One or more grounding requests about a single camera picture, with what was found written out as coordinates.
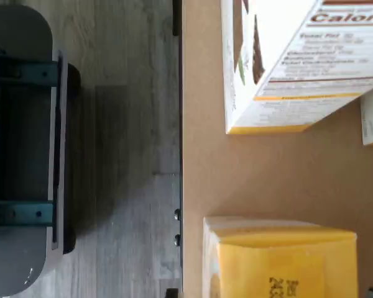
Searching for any wooden shelf board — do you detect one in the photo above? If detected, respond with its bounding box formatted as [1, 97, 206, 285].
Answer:
[180, 0, 373, 298]

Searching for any black metal shelf rack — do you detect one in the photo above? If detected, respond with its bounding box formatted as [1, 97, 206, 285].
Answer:
[165, 0, 185, 298]

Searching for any white yellow-label Simple Mills box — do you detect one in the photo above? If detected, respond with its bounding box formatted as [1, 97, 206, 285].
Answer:
[203, 215, 359, 298]

